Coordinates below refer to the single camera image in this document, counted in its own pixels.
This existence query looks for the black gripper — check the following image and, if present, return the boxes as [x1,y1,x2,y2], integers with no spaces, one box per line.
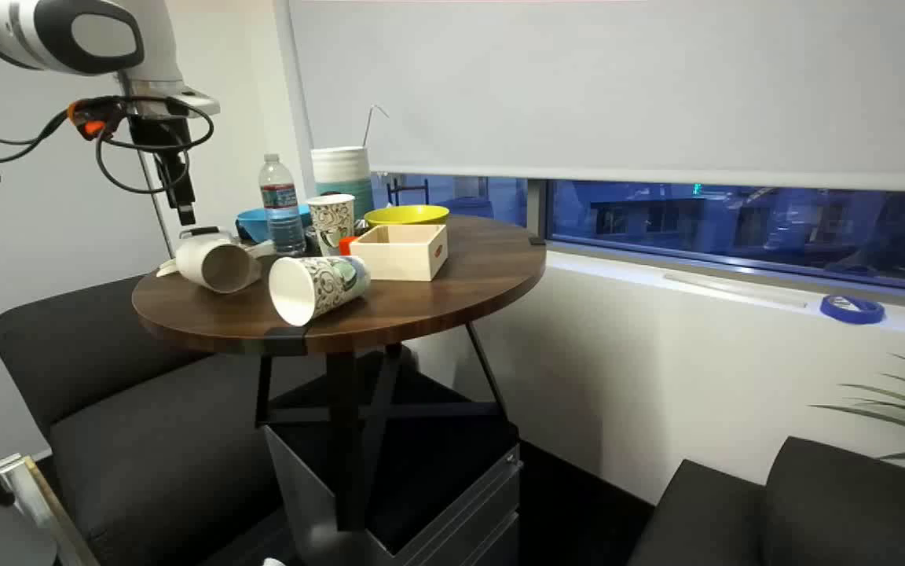
[125,109,200,228]

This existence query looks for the patterned paper cup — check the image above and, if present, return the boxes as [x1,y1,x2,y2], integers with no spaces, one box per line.
[265,250,375,331]
[305,193,358,257]

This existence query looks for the blue bowl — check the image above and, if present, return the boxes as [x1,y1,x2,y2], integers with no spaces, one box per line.
[231,204,315,245]

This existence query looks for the white paper sheet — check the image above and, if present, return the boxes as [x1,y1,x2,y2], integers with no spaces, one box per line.
[149,253,187,282]

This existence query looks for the clear plastic water bottle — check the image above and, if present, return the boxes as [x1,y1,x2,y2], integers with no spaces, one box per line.
[258,151,308,257]

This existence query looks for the white and teal container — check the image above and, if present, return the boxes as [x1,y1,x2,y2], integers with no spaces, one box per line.
[308,140,377,221]

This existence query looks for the yellow plate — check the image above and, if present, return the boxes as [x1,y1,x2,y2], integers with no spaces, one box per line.
[362,202,451,228]

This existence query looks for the light wooden box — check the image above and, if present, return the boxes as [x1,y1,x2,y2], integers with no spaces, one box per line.
[349,221,451,282]

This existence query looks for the dark grey sofa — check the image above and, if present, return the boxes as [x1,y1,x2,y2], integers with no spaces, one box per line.
[0,273,308,566]

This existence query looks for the round dark wooden table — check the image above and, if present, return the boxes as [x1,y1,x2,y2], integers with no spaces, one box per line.
[128,214,549,532]

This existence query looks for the white roller blind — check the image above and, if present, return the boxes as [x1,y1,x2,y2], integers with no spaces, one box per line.
[283,0,905,196]

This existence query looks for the window with dark glass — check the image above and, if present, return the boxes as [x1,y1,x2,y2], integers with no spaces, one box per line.
[370,171,905,301]

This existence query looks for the blue tape roll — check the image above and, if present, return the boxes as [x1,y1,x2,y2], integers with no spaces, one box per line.
[816,289,888,327]

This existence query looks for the dark grey armchair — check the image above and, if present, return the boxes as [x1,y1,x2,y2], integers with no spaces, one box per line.
[625,435,905,566]

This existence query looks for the black looped cable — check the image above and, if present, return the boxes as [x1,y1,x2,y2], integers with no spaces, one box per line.
[92,98,217,198]

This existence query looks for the black cable with orange plug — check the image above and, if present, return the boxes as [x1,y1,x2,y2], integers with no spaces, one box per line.
[0,94,122,167]

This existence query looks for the thin metal wire hook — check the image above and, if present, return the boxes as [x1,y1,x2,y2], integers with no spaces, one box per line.
[358,99,392,151]

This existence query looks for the silver metal frame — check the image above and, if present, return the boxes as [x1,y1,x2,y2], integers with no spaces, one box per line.
[0,448,101,566]

